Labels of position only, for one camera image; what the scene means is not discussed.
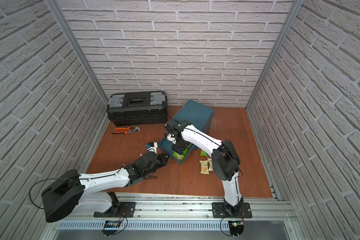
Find teal pulled-out drawer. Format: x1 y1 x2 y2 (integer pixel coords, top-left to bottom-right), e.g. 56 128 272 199
158 137 197 165

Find yellow cookie packet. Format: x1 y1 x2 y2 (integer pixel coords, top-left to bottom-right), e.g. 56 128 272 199
200 161 209 175
208 159 213 172

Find teal drawer cabinet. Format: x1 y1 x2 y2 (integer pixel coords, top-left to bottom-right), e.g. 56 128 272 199
173 100 214 133

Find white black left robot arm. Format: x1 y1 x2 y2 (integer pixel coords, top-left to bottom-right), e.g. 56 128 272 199
41 152 169 223

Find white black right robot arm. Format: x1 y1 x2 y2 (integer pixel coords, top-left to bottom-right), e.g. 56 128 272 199
165 120 244 217

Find black plastic toolbox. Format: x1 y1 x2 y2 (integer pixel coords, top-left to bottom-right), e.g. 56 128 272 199
106 91 168 127

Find left controller board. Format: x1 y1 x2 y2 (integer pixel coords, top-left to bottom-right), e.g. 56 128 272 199
102 221 122 237

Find controller board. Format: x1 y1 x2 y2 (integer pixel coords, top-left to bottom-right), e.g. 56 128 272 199
228 221 245 237
102 221 122 237

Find right controller board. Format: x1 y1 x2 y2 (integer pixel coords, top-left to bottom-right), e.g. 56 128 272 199
228 221 245 237

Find right aluminium corner profile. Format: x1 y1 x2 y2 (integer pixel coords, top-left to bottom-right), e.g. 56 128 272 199
245 0 304 110

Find aluminium corner profile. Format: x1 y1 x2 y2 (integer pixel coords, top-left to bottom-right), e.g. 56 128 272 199
45 0 108 105
245 0 304 110

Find left aluminium corner profile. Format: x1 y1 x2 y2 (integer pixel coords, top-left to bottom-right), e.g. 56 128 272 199
45 0 108 105

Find orange handled groove pliers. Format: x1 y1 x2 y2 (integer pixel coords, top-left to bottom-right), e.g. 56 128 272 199
112 127 141 135

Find aluminium front rail frame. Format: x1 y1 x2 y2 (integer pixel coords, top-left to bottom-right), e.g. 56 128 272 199
41 193 303 240

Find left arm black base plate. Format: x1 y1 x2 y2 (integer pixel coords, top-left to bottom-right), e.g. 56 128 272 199
94 202 137 218

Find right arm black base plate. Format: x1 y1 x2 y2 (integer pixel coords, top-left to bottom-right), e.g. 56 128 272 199
212 202 253 219

